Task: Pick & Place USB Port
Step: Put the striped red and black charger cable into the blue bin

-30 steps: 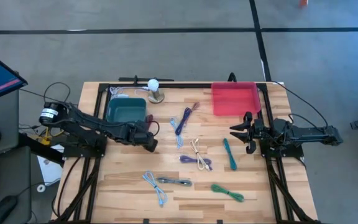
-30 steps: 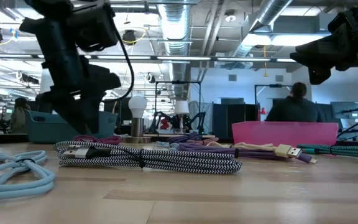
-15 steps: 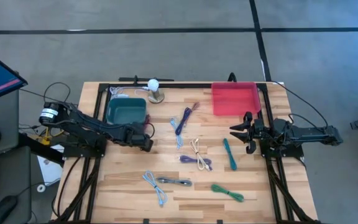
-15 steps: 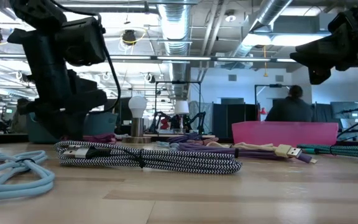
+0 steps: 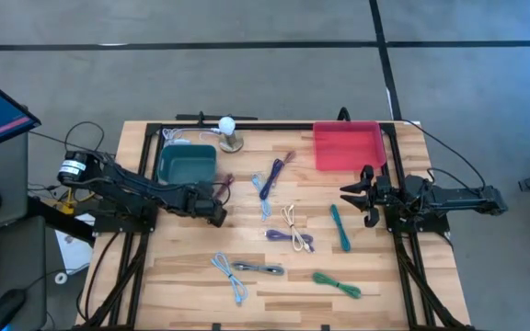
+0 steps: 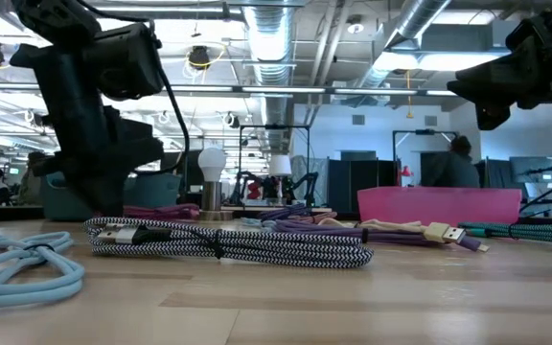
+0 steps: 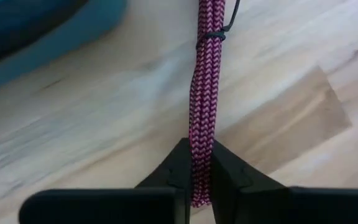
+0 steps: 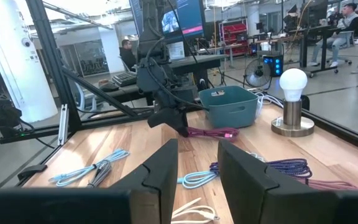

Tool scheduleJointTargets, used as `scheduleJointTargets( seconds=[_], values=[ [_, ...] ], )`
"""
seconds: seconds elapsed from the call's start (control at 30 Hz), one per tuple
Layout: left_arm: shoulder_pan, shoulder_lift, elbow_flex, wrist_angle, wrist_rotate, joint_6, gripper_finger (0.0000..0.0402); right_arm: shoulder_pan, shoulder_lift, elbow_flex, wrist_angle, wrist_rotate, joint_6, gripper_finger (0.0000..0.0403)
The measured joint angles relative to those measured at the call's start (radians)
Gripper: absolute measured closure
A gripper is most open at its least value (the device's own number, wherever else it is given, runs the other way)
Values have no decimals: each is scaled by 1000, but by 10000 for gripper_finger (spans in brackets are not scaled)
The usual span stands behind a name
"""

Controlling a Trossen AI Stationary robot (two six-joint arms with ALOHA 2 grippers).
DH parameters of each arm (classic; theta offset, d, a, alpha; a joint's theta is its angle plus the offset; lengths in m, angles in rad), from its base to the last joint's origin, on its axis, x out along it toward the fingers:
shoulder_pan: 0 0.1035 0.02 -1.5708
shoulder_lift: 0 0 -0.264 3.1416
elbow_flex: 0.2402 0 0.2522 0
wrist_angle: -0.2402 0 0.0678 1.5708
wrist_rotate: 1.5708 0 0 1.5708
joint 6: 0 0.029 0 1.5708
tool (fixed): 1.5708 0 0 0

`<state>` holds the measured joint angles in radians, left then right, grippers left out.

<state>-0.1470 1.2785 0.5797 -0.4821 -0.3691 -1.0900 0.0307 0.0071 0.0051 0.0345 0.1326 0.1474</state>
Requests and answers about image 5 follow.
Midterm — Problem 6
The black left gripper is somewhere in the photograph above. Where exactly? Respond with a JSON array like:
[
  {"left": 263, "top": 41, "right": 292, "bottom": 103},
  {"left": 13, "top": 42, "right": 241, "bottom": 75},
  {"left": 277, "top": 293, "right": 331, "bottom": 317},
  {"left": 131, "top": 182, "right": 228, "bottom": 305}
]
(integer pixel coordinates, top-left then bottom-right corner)
[{"left": 175, "top": 183, "right": 228, "bottom": 229}]

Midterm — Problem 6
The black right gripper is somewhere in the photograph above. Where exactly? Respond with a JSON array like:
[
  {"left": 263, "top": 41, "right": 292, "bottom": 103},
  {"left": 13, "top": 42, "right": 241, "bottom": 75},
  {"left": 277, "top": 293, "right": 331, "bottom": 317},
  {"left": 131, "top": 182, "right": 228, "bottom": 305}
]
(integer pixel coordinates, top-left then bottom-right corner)
[{"left": 340, "top": 164, "right": 407, "bottom": 230}]

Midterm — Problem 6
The maroon USB cable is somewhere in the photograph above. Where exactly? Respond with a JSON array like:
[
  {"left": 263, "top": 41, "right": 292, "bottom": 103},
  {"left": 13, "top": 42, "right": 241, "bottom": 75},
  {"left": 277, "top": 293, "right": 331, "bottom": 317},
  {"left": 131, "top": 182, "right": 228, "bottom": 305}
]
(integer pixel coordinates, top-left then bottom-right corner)
[{"left": 213, "top": 173, "right": 236, "bottom": 203}]

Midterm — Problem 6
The teal braided USB cable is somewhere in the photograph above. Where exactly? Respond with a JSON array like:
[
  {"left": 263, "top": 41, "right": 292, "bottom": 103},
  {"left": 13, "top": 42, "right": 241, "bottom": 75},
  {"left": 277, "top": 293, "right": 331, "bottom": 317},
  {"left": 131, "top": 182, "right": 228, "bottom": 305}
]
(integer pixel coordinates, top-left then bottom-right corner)
[{"left": 328, "top": 203, "right": 352, "bottom": 253}]

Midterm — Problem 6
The grey braided USB cable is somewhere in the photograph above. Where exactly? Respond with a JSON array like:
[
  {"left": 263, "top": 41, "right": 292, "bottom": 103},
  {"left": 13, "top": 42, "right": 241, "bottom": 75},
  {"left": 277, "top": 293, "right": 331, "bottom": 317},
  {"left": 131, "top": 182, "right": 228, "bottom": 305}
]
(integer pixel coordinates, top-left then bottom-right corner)
[{"left": 230, "top": 260, "right": 286, "bottom": 277}]

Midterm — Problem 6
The purple USB cable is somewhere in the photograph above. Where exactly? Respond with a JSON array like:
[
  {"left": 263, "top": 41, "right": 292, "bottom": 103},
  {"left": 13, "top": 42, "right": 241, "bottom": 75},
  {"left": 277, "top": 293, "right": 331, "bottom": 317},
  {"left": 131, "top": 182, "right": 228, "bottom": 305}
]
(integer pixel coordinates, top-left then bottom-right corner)
[{"left": 264, "top": 228, "right": 316, "bottom": 253}]

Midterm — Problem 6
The navy USB cable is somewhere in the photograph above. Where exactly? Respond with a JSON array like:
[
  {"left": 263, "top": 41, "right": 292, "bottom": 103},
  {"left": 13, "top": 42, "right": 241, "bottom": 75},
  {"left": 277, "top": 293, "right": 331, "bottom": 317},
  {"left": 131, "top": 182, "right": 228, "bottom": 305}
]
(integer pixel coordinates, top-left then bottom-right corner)
[{"left": 259, "top": 158, "right": 285, "bottom": 201}]

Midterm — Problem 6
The green USB cable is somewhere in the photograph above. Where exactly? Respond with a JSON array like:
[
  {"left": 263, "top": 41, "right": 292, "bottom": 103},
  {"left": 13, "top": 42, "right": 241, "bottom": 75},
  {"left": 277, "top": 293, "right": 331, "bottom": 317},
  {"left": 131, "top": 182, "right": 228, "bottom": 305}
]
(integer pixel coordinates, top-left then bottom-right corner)
[{"left": 311, "top": 271, "right": 363, "bottom": 300}]

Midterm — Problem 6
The pink translucent plastic bin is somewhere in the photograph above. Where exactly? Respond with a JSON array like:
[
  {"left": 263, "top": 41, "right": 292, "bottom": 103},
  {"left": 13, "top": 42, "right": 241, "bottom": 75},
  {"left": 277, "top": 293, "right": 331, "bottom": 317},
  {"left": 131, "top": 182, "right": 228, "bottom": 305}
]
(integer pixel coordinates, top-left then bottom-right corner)
[{"left": 312, "top": 120, "right": 388, "bottom": 172}]

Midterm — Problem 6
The teal plastic bin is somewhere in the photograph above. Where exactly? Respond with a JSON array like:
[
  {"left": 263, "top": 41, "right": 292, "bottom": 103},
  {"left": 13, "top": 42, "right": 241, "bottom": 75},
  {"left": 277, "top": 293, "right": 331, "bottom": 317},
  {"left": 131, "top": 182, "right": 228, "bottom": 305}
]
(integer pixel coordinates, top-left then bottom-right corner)
[{"left": 156, "top": 143, "right": 219, "bottom": 186}]

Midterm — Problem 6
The white bulb table lamp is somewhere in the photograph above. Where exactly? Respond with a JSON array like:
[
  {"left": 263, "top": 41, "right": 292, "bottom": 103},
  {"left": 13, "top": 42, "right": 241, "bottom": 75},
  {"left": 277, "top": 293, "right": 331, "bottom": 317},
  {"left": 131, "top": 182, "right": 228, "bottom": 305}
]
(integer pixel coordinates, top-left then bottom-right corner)
[{"left": 217, "top": 115, "right": 245, "bottom": 154}]

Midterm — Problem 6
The white paper sheet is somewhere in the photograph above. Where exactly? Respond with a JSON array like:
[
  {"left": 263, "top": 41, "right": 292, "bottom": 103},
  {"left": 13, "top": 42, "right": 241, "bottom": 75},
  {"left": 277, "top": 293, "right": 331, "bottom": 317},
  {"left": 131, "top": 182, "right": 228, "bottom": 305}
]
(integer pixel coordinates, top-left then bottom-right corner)
[{"left": 55, "top": 213, "right": 96, "bottom": 276}]

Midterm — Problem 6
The yellow clamp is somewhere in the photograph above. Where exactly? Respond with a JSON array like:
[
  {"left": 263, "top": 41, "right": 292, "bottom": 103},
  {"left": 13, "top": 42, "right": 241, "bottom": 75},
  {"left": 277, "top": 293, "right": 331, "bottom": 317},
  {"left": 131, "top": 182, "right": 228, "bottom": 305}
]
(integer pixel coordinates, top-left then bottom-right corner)
[{"left": 55, "top": 188, "right": 80, "bottom": 216}]

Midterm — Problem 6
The black stand beam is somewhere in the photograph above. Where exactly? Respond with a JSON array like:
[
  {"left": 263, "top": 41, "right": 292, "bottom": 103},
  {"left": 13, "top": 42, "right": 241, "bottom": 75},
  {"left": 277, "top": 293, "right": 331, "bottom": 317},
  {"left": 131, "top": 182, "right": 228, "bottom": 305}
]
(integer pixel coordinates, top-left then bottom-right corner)
[{"left": 26, "top": 196, "right": 97, "bottom": 245}]

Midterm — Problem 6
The grey desk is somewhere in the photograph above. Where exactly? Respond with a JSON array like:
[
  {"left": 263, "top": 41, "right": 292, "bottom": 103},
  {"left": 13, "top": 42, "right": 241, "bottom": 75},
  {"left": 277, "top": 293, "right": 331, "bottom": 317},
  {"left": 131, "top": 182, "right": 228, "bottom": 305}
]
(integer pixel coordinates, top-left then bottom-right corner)
[{"left": 0, "top": 131, "right": 48, "bottom": 331}]

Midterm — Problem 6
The black computer mouse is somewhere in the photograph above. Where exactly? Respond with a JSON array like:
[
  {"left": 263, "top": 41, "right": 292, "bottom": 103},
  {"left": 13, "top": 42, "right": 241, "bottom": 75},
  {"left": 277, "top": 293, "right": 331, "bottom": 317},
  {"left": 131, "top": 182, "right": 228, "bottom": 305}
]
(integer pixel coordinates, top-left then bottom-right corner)
[{"left": 0, "top": 288, "right": 28, "bottom": 331}]

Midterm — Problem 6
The white lamp cable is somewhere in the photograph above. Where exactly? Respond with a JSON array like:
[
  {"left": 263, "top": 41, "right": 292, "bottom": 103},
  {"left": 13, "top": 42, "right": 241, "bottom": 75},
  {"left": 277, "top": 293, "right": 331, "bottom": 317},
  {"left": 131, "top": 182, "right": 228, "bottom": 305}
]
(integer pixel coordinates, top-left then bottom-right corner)
[{"left": 162, "top": 127, "right": 223, "bottom": 146}]

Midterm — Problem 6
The black power cable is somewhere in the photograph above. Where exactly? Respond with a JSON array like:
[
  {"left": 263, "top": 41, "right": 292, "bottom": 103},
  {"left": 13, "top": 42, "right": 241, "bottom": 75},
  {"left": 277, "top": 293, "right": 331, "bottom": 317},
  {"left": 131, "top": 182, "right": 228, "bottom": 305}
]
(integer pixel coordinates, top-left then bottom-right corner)
[
  {"left": 402, "top": 119, "right": 488, "bottom": 189},
  {"left": 28, "top": 120, "right": 117, "bottom": 160}
]

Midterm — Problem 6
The black aluminium table frame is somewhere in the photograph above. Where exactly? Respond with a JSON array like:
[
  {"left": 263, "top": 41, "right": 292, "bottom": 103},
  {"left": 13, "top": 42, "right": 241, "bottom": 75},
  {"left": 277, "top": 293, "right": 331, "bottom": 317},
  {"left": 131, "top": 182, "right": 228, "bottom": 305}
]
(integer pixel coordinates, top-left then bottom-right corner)
[{"left": 75, "top": 120, "right": 478, "bottom": 331}]

